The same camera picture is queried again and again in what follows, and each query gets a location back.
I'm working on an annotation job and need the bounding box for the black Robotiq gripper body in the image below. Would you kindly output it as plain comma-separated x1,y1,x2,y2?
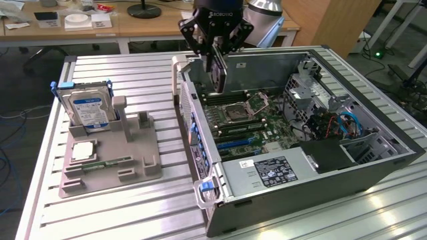
194,0,244,39

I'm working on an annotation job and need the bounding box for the graphics card with metal bracket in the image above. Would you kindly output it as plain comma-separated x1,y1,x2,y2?
208,36,231,95

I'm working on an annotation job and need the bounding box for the black round stand base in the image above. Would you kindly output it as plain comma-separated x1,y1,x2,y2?
125,0,163,20

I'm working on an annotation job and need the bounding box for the metal socket cover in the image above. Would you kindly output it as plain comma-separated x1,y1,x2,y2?
246,91,271,116

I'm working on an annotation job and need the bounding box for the wooden cabinet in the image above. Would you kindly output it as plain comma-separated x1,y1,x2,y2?
282,0,383,58

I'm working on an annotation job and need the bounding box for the small white labelled box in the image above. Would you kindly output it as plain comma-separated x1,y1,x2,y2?
89,12,113,30

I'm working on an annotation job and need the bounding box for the red packet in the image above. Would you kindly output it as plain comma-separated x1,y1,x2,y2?
95,2,113,13

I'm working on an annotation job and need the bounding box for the CPU socket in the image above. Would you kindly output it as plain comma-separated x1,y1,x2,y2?
223,101,251,120

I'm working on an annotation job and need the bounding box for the perforated metal disk bay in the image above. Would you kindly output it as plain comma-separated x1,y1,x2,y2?
283,72,335,121

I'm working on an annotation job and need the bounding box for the white floor socket box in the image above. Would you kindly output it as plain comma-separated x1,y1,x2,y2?
356,32,374,55

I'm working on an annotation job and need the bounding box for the RAM stick with black chips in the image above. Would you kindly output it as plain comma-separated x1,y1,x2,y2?
218,122,264,136

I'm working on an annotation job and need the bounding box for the green motherboard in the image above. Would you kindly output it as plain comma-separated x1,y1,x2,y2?
199,91,302,162

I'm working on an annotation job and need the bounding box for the wooden desk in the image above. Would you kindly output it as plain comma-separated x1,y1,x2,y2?
0,0,302,55

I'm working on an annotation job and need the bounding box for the hard disk in blue caddy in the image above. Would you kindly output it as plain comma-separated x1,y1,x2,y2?
49,77,116,132

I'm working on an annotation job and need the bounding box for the blue expansion slot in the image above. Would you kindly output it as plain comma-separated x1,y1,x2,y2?
215,138,255,151

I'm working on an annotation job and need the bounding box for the white box with black top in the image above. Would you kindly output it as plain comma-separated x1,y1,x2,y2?
32,11,63,29

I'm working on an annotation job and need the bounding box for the grey parts rack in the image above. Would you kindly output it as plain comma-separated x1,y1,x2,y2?
59,95,166,199

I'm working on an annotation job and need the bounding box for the white paper tag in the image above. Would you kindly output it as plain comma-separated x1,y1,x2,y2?
4,22,31,30

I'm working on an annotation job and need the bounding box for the silver CPU chip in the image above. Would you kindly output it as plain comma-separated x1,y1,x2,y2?
72,142,96,161

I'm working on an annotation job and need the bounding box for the grey power supply unit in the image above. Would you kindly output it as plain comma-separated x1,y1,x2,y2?
222,147,318,197

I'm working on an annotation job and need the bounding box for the green RAM stick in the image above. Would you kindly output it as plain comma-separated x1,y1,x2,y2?
81,158,127,172

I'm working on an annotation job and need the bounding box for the grey angled disk bay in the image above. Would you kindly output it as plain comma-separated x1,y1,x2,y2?
339,132,402,166

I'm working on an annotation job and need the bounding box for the black open PC case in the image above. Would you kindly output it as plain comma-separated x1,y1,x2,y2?
170,48,427,238

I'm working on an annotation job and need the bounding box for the blue wire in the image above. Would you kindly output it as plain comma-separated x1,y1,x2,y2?
336,112,364,137

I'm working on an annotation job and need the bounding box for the white table frame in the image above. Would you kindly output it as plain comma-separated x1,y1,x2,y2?
364,0,427,68

